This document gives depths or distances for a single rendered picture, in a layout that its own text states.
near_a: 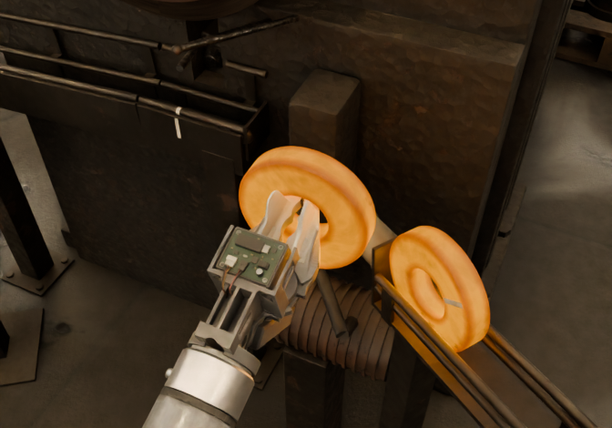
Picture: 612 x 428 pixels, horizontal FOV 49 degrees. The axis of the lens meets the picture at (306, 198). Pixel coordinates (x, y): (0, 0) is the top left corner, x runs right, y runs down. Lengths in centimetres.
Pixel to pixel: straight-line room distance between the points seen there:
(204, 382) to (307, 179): 23
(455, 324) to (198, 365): 33
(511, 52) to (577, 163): 127
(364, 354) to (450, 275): 29
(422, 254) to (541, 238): 115
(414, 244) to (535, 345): 94
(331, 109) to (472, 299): 33
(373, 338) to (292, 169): 40
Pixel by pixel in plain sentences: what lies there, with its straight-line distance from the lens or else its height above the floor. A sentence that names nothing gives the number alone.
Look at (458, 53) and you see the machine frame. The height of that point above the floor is 87.
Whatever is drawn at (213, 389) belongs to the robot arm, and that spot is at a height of 83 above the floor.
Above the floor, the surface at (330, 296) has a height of 57.
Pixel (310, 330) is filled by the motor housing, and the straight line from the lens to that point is 104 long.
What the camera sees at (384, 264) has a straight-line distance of 88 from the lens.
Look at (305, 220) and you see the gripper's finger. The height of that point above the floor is 87.
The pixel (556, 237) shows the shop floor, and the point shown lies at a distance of 195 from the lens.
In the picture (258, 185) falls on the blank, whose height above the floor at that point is 86.
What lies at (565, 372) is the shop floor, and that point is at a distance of 169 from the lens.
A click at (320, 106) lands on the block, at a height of 80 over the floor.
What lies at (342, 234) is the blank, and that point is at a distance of 73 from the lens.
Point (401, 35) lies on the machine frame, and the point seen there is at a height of 87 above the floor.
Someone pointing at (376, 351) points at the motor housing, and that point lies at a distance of 101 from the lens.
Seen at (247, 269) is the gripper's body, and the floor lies 88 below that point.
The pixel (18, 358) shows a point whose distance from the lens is 172.
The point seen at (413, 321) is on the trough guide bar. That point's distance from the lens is 85.
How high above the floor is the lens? 137
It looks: 45 degrees down
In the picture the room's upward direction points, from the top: straight up
